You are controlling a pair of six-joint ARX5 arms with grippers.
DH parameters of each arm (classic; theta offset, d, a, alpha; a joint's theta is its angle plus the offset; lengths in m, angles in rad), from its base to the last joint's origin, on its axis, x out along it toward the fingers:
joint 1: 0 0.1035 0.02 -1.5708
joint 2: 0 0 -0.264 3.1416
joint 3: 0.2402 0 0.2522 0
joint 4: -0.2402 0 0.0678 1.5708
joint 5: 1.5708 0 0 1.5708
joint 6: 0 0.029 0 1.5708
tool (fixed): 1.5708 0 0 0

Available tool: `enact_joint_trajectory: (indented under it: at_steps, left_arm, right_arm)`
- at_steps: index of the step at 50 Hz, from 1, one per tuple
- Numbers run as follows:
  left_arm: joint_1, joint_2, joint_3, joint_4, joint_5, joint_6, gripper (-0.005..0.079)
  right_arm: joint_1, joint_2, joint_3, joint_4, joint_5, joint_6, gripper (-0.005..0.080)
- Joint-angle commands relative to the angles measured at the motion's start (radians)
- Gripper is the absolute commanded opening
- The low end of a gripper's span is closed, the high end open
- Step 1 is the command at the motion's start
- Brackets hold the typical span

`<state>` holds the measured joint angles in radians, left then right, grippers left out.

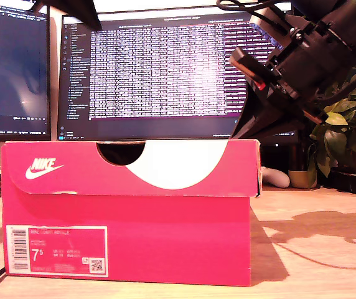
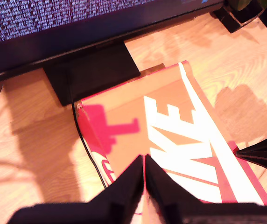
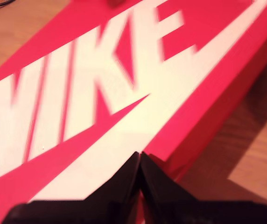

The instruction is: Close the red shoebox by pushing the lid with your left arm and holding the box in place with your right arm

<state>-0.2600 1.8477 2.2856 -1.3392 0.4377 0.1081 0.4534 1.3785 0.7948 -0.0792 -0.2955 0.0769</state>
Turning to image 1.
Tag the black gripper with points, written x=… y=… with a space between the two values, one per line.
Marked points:
x=308 y=62

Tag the black rectangular planter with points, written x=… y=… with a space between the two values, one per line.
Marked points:
x=355 y=183

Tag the wide black computer monitor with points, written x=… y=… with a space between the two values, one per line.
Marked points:
x=165 y=68

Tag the black monitor with code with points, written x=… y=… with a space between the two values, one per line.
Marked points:
x=13 y=62

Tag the red Nike shoebox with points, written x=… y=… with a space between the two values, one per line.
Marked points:
x=134 y=224

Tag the white game controller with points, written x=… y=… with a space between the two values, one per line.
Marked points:
x=276 y=178

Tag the green leafy plant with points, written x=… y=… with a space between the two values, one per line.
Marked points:
x=352 y=124

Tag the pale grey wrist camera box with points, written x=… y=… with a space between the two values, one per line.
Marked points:
x=265 y=23

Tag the small pale plant pot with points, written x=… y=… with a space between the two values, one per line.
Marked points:
x=301 y=180

